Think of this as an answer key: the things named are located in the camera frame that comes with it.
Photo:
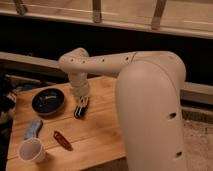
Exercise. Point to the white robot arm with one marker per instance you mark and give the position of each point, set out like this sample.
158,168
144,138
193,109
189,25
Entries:
147,95

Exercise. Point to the white paper cup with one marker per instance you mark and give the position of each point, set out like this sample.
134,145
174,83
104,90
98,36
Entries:
31,150

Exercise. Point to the dark blue bowl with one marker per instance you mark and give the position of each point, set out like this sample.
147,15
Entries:
48,101

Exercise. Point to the red brown chili pepper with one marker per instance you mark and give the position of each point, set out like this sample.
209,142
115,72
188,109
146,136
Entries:
62,140

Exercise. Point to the wooden table board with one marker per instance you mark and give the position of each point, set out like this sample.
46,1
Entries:
95,140

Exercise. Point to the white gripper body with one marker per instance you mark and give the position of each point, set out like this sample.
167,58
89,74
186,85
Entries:
80,91

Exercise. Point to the black white striped eraser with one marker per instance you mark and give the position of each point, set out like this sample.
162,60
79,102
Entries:
81,107

